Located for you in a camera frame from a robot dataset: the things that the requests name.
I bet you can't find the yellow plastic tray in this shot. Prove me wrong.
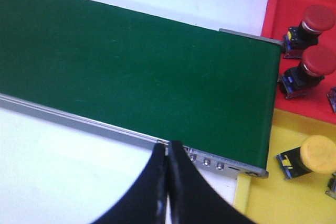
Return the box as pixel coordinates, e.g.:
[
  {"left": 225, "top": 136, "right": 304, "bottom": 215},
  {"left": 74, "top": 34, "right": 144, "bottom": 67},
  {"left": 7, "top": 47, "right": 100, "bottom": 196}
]
[{"left": 233, "top": 109, "right": 335, "bottom": 223}]

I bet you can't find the green conveyor belt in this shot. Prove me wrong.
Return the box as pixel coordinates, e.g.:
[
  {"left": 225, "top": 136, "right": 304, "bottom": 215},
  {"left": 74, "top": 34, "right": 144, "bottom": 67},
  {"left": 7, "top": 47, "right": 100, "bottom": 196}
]
[{"left": 1, "top": 0, "right": 280, "bottom": 169}]

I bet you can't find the yellow mushroom push button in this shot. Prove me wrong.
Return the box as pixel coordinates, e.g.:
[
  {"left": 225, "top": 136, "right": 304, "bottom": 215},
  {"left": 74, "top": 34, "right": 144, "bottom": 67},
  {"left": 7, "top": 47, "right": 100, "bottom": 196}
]
[
  {"left": 325, "top": 173, "right": 336, "bottom": 199},
  {"left": 275, "top": 135, "right": 335, "bottom": 179}
]

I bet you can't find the aluminium conveyor frame rail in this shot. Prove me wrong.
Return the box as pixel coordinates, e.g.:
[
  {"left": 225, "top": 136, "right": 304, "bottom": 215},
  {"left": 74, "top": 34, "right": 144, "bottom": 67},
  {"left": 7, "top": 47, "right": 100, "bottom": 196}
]
[{"left": 1, "top": 94, "right": 169, "bottom": 149}]

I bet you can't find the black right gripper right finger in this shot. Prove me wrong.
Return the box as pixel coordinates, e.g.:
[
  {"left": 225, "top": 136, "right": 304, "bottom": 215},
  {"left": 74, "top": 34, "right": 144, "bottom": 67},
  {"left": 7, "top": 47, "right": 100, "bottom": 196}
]
[{"left": 168, "top": 141, "right": 253, "bottom": 223}]

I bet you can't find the steel conveyor end bracket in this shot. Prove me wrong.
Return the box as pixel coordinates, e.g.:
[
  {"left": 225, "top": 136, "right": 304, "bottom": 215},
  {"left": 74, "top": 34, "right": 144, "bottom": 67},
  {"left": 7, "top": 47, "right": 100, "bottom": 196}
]
[{"left": 183, "top": 146, "right": 269, "bottom": 178}]

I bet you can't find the red mushroom push button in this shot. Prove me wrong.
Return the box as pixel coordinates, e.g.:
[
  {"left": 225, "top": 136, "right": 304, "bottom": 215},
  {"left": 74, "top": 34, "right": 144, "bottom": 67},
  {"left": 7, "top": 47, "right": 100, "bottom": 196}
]
[
  {"left": 327, "top": 87, "right": 336, "bottom": 113},
  {"left": 278, "top": 45, "right": 335, "bottom": 99},
  {"left": 283, "top": 5, "right": 335, "bottom": 59}
]

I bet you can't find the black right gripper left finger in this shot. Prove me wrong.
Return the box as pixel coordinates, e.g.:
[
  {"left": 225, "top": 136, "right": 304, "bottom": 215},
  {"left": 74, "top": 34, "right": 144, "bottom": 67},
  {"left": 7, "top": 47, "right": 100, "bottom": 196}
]
[{"left": 94, "top": 143, "right": 167, "bottom": 224}]

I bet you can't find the red plastic tray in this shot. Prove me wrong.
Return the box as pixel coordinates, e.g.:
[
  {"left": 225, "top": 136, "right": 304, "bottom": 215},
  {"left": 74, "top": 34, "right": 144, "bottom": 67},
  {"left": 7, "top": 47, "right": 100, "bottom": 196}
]
[{"left": 260, "top": 0, "right": 336, "bottom": 125}]

